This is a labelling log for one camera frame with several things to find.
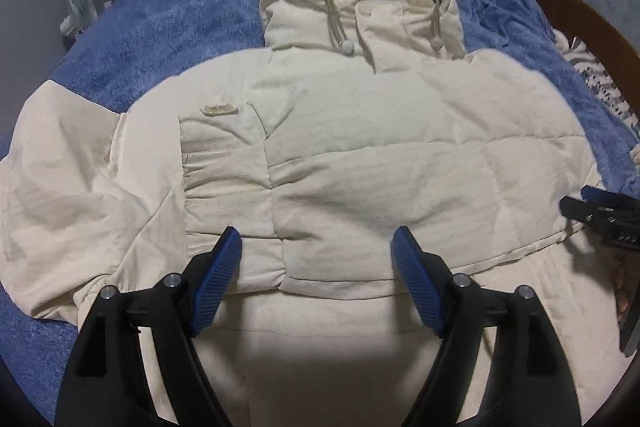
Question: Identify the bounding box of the cream hooded puffer jacket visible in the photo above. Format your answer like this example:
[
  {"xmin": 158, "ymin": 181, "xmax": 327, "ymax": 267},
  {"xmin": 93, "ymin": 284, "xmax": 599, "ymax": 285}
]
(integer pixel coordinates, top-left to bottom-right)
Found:
[{"xmin": 0, "ymin": 0, "xmax": 632, "ymax": 427}]

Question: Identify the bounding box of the person's right hand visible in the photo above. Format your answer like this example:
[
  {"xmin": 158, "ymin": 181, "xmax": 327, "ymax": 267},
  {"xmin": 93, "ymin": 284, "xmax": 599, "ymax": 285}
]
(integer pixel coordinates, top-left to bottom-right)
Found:
[{"xmin": 612, "ymin": 251, "xmax": 639, "ymax": 323}]

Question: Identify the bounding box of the brown wooden headboard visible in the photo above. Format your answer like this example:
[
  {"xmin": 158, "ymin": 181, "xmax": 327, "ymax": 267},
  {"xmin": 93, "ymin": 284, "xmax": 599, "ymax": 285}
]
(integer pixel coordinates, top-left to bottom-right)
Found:
[{"xmin": 537, "ymin": 0, "xmax": 639, "ymax": 89}]

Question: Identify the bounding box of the striped black white pillow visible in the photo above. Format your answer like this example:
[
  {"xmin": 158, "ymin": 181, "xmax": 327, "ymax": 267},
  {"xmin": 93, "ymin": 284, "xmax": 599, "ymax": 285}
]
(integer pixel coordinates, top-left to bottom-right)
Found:
[{"xmin": 556, "ymin": 34, "xmax": 639, "ymax": 139}]

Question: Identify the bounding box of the white desk fan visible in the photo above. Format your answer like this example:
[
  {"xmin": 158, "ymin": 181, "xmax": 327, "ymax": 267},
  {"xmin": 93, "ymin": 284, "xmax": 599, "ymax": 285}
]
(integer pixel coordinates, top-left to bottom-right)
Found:
[{"xmin": 60, "ymin": 0, "xmax": 99, "ymax": 37}]

